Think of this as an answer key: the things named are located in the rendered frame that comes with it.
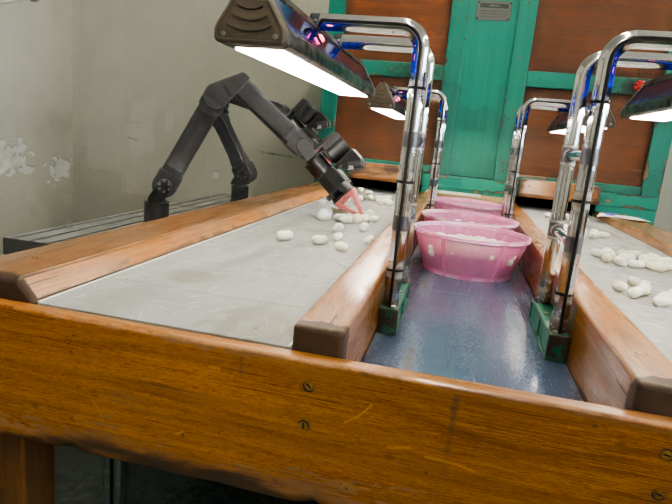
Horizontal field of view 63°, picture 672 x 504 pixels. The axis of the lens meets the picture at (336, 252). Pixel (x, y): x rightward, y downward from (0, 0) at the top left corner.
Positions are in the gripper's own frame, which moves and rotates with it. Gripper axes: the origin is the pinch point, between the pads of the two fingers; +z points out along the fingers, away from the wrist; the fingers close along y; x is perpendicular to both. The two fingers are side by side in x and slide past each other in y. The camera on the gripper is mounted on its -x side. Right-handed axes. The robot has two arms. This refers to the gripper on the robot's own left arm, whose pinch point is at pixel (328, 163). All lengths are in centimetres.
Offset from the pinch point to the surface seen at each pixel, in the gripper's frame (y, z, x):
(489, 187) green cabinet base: 42, 47, -33
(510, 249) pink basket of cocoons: -70, 51, -29
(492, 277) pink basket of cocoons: -69, 53, -22
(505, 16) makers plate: 43, 3, -81
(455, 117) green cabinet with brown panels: 43, 17, -42
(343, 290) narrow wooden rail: -124, 31, -14
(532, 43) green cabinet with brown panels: 43, 17, -81
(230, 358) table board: -141, 28, -6
